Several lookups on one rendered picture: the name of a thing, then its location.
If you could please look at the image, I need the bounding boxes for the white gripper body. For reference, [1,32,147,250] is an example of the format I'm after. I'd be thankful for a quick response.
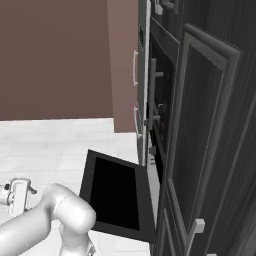
[6,177,33,215]

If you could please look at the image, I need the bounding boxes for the black oven door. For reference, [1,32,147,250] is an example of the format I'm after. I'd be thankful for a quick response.
[78,148,159,245]

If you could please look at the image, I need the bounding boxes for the grey oven rack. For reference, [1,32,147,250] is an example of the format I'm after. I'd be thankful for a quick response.
[146,162,161,232]

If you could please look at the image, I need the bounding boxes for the black built-in oven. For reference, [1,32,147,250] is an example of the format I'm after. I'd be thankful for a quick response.
[146,96,176,188]

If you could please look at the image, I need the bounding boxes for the tall dark cupboard door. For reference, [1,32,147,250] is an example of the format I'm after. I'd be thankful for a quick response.
[165,22,243,244]

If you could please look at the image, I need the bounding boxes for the dark drawer front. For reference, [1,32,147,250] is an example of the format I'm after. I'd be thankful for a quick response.
[155,179,188,256]

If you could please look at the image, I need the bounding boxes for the black built-in microwave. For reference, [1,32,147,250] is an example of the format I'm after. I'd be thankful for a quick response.
[148,15,181,104]

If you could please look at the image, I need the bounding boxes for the dark overhead cupboard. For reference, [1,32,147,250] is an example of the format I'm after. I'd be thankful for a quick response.
[149,0,256,41]

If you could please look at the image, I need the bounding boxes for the short white fridge handle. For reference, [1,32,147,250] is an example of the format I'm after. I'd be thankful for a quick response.
[133,105,144,140]

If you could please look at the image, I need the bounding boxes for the grey microwave bar handle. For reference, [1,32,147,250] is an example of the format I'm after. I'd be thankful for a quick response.
[148,57,165,132]

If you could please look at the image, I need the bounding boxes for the long white fridge handle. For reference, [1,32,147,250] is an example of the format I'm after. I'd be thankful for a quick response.
[132,49,140,87]

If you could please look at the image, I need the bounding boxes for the grey cupboard door handle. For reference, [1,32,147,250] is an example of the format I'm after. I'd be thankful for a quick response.
[185,217,207,256]

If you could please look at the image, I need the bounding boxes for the grey overhead cupboard handle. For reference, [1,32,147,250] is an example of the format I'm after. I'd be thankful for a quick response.
[153,0,177,16]

